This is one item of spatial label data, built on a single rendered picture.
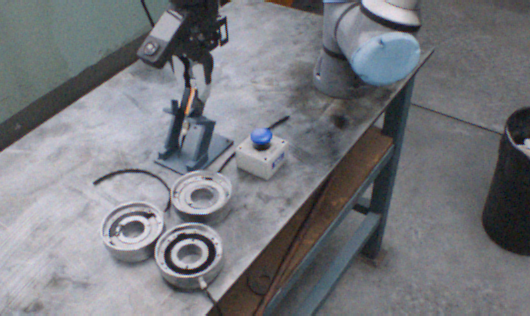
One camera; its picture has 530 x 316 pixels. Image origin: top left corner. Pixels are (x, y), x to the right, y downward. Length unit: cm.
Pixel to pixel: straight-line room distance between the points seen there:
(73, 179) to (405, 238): 127
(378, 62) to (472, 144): 148
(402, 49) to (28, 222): 73
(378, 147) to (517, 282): 76
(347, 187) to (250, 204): 44
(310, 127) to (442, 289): 94
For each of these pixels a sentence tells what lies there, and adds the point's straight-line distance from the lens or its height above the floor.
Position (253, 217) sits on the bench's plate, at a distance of 88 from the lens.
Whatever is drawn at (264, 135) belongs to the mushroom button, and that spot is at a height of 87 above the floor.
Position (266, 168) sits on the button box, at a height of 83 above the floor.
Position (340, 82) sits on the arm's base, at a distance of 113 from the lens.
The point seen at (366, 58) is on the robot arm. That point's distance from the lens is 93.
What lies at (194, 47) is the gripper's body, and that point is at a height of 103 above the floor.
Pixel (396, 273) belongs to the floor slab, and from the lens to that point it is 183.
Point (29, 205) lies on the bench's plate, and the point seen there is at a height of 80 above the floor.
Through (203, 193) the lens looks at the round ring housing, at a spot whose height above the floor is 81.
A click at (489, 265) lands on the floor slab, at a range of 194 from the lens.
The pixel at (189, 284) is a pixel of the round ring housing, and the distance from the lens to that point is 78.
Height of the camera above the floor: 146
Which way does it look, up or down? 43 degrees down
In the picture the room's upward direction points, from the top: 6 degrees counter-clockwise
